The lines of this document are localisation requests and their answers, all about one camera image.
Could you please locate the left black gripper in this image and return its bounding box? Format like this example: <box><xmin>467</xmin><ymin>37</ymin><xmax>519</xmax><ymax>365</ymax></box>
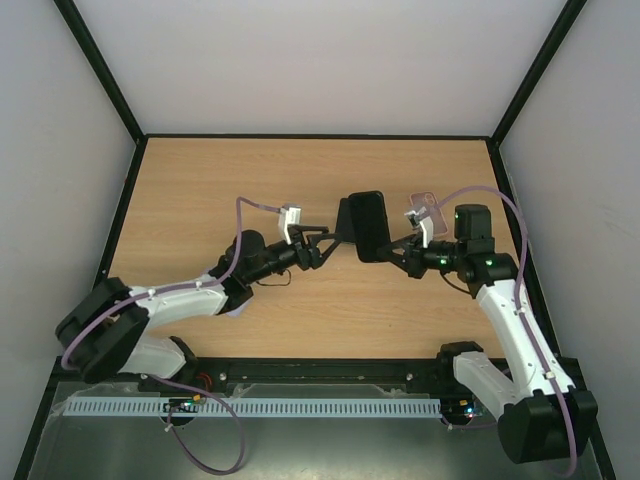
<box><xmin>246</xmin><ymin>226</ymin><xmax>343</xmax><ymax>285</ymax></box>

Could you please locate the black phone case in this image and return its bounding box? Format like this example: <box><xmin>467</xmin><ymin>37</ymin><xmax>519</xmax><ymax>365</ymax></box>
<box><xmin>335</xmin><ymin>198</ymin><xmax>355</xmax><ymax>245</ymax></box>

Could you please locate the black phone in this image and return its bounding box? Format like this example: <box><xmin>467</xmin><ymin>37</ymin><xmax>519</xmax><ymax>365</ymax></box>
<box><xmin>347</xmin><ymin>190</ymin><xmax>391</xmax><ymax>263</ymax></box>

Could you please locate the pink phone case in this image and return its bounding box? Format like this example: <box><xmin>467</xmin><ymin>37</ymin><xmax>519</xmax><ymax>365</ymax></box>
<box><xmin>409</xmin><ymin>191</ymin><xmax>448</xmax><ymax>237</ymax></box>

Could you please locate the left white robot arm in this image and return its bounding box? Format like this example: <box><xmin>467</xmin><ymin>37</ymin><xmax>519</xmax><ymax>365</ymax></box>
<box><xmin>55</xmin><ymin>225</ymin><xmax>341</xmax><ymax>383</ymax></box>

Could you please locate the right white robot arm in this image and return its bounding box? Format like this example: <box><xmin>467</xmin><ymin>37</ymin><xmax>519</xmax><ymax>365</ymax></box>
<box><xmin>380</xmin><ymin>204</ymin><xmax>598</xmax><ymax>465</ymax></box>

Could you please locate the lilac phone case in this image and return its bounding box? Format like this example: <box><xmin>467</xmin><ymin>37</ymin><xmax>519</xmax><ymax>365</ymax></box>
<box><xmin>226</xmin><ymin>301</ymin><xmax>249</xmax><ymax>317</ymax></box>

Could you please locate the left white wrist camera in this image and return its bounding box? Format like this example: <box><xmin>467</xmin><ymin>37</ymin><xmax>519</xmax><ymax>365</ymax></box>
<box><xmin>278</xmin><ymin>203</ymin><xmax>302</xmax><ymax>245</ymax></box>

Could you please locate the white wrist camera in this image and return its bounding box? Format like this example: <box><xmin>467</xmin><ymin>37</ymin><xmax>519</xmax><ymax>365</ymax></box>
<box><xmin>278</xmin><ymin>203</ymin><xmax>302</xmax><ymax>245</ymax></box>
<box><xmin>404</xmin><ymin>203</ymin><xmax>435</xmax><ymax>248</ymax></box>

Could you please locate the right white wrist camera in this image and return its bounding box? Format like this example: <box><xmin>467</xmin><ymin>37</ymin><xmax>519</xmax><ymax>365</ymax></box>
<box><xmin>404</xmin><ymin>203</ymin><xmax>435</xmax><ymax>248</ymax></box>

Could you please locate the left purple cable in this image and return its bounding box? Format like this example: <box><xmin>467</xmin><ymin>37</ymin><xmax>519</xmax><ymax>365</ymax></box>
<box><xmin>60</xmin><ymin>196</ymin><xmax>281</xmax><ymax>474</ymax></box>

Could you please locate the purple cable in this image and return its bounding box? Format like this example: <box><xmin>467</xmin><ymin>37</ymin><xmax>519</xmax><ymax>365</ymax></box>
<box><xmin>429</xmin><ymin>185</ymin><xmax>581</xmax><ymax>476</ymax></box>
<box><xmin>60</xmin><ymin>196</ymin><xmax>281</xmax><ymax>474</ymax></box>

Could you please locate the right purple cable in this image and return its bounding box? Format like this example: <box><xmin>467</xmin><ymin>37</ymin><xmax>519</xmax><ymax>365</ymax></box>
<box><xmin>429</xmin><ymin>185</ymin><xmax>581</xmax><ymax>476</ymax></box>

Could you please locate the grey slotted cable duct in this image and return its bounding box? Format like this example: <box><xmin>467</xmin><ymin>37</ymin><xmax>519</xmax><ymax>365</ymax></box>
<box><xmin>61</xmin><ymin>397</ymin><xmax>441</xmax><ymax>419</ymax></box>

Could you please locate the black aluminium frame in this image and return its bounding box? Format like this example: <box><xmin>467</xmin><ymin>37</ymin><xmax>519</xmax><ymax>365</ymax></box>
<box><xmin>9</xmin><ymin>0</ymin><xmax>619</xmax><ymax>480</ymax></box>

